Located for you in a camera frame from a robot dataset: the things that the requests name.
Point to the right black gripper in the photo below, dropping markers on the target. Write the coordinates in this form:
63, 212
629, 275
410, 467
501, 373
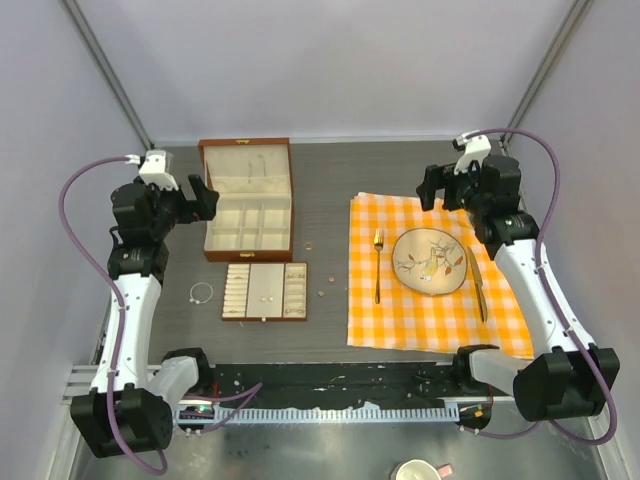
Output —
438, 177

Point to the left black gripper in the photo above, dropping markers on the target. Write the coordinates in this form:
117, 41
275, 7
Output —
205, 199

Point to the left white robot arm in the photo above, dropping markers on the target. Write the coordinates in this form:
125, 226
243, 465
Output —
128, 409

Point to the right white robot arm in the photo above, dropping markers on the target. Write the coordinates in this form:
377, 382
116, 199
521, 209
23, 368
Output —
569, 375

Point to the brown jewelry box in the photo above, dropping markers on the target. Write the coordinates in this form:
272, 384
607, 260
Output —
255, 211

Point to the brown jewelry tray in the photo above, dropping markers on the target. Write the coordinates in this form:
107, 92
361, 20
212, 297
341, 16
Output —
247, 283

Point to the bird pattern plate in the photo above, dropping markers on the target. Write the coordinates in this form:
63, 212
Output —
429, 261

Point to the gold fork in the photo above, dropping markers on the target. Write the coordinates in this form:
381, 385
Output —
378, 244

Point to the gold knife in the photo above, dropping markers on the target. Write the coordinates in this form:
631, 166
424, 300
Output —
478, 284

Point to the yellow checkered cloth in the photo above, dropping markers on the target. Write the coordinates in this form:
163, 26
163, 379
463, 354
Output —
408, 320

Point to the white pink mug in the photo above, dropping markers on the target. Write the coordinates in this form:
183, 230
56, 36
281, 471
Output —
416, 469

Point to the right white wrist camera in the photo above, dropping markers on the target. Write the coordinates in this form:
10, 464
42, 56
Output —
474, 148

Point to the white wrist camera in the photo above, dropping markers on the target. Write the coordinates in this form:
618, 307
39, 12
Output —
154, 169
474, 148

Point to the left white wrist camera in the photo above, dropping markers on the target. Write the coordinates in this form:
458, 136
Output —
154, 169

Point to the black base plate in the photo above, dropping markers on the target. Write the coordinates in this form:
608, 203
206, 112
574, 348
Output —
340, 385

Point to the white cable duct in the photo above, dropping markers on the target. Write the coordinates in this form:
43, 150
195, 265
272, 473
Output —
368, 413

